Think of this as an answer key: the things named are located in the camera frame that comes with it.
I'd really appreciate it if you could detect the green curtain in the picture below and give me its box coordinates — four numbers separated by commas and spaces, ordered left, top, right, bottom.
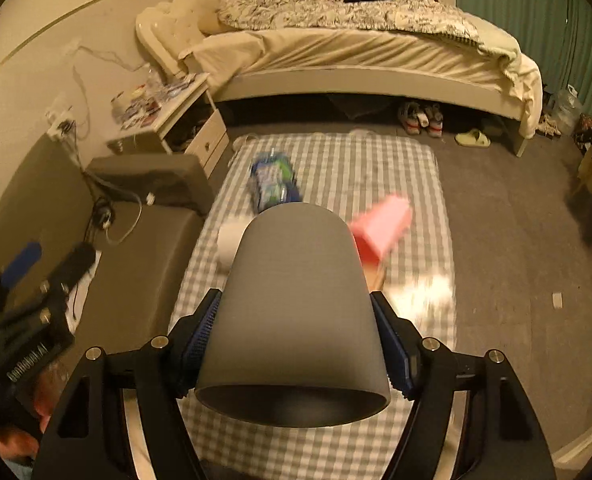
456, 0, 592, 115

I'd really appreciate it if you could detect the large clear water bottle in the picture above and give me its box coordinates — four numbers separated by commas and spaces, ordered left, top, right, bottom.
552, 84, 582, 136

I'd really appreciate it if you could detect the blue green drink can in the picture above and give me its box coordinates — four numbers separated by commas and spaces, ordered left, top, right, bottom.
248, 150, 302, 214

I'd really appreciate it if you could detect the clear bottle on nightstand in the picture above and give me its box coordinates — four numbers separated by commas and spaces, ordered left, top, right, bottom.
145, 63, 164, 100

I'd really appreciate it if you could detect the green slipper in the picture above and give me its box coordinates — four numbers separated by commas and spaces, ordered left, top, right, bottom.
454, 129, 491, 148

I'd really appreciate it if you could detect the pink faceted cup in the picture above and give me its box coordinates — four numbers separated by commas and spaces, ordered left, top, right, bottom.
348, 194, 413, 266

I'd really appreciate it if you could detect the patterned floral duvet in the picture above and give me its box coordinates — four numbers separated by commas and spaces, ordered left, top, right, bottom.
217, 0, 482, 46

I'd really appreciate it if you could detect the person's left hand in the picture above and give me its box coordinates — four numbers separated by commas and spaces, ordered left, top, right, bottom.
0, 361, 69, 467

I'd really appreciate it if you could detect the small white paper on floor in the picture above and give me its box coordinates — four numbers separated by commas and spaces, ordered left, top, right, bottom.
552, 292, 564, 309

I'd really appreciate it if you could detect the grey plastic cup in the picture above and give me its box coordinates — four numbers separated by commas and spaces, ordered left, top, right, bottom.
194, 203, 390, 428

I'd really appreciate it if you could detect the brown cardboard cup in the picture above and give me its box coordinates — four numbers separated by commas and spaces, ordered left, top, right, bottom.
363, 263, 386, 292

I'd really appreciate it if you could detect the white plain cup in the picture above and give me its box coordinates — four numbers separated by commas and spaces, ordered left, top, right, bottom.
217, 216, 254, 272

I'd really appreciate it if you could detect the white charging cable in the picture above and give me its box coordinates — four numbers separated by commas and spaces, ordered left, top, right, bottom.
60, 41, 153, 247

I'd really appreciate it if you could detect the white cup green leaf print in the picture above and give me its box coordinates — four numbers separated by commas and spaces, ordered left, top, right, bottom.
384, 273, 456, 340

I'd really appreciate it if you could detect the pair of sneakers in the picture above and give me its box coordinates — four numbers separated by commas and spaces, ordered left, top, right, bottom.
397, 101, 444, 139

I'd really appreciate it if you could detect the cream bed with headboard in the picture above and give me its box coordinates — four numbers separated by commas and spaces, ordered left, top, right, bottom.
136, 0, 542, 152

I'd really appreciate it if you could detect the white bedside table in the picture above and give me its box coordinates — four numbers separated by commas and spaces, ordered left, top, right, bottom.
106, 73, 229, 176

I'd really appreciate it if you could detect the grey white checkered tablecloth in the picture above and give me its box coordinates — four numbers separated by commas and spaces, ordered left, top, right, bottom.
171, 133, 456, 479

